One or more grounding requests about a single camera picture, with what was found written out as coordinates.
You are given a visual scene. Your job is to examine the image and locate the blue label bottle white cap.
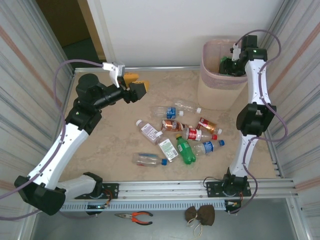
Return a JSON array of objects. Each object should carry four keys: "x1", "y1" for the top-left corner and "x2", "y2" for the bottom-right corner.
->
[{"x1": 149, "y1": 106, "x2": 185, "y2": 120}]

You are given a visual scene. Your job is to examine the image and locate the clear unlabelled bottle white cap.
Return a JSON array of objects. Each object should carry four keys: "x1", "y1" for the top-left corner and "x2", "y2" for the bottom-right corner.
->
[{"x1": 173, "y1": 99, "x2": 202, "y2": 115}]

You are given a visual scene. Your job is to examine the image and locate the purple label bottle white cap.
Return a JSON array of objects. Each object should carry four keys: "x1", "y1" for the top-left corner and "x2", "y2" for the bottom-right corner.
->
[{"x1": 135, "y1": 119, "x2": 162, "y2": 145}]

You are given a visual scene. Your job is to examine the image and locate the green white label bottle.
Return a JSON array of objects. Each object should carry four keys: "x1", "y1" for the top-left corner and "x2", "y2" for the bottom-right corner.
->
[{"x1": 155, "y1": 131, "x2": 179, "y2": 163}]

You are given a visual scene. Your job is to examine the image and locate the red label bottle red cap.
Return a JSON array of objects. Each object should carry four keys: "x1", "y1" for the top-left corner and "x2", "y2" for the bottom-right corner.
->
[{"x1": 182, "y1": 127, "x2": 218, "y2": 142}]

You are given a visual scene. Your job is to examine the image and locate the red gold label bottle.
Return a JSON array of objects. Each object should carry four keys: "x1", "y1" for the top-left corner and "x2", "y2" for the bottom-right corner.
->
[{"x1": 195, "y1": 117, "x2": 223, "y2": 135}]

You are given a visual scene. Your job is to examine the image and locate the clear bottle blue cap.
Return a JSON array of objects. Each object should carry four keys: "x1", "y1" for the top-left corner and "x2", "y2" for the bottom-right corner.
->
[{"x1": 131, "y1": 152, "x2": 168, "y2": 168}]

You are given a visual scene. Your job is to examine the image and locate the purple translucent bin liner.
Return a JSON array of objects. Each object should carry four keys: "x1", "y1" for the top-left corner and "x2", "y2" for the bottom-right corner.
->
[{"x1": 201, "y1": 40, "x2": 251, "y2": 90}]

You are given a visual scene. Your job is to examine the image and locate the beige ribbed waste bin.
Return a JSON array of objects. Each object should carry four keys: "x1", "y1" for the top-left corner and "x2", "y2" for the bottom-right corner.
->
[{"x1": 197, "y1": 41, "x2": 251, "y2": 111}]

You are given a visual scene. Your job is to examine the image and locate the brown Nescafe coffee bottle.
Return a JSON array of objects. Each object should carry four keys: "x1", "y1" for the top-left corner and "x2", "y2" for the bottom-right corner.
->
[{"x1": 160, "y1": 119, "x2": 193, "y2": 133}]

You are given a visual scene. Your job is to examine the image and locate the brown wooden door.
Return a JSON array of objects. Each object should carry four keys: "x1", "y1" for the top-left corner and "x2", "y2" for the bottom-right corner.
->
[{"x1": 36, "y1": 0, "x2": 107, "y2": 61}]

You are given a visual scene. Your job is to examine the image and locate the small circuit board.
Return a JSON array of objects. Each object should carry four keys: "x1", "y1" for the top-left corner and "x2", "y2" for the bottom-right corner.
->
[
  {"x1": 86, "y1": 203, "x2": 110, "y2": 211},
  {"x1": 224, "y1": 199, "x2": 242, "y2": 210}
]

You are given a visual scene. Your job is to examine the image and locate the brown cloth pouch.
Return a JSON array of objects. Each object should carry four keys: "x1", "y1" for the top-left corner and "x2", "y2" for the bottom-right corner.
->
[
  {"x1": 196, "y1": 206, "x2": 216, "y2": 227},
  {"x1": 184, "y1": 206, "x2": 200, "y2": 222}
]

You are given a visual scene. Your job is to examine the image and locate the thin aluminium table edge rail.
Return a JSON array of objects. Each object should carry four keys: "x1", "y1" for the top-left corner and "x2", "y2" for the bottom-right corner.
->
[{"x1": 73, "y1": 65, "x2": 205, "y2": 74}]

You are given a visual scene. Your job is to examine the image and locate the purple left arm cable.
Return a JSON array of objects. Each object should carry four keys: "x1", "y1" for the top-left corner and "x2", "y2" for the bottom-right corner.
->
[{"x1": 0, "y1": 59, "x2": 106, "y2": 221}]

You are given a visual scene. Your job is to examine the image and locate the white door frame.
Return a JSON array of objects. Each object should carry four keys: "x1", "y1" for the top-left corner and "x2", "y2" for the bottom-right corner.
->
[{"x1": 87, "y1": 0, "x2": 118, "y2": 68}]

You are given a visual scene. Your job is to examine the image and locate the wide aluminium extrusion rail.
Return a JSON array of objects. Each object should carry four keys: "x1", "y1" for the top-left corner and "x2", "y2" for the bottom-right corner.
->
[{"x1": 61, "y1": 177, "x2": 300, "y2": 201}]

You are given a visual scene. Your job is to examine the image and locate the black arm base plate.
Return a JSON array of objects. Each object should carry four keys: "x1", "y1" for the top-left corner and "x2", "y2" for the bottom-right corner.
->
[
  {"x1": 206, "y1": 180, "x2": 252, "y2": 198},
  {"x1": 74, "y1": 183, "x2": 120, "y2": 200}
]

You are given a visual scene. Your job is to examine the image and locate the white slotted cable duct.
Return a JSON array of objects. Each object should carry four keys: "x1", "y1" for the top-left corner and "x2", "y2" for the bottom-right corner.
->
[{"x1": 61, "y1": 199, "x2": 227, "y2": 212}]

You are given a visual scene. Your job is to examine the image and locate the orange handled pliers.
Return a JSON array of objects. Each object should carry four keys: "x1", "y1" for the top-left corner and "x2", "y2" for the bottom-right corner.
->
[{"x1": 114, "y1": 211, "x2": 154, "y2": 226}]

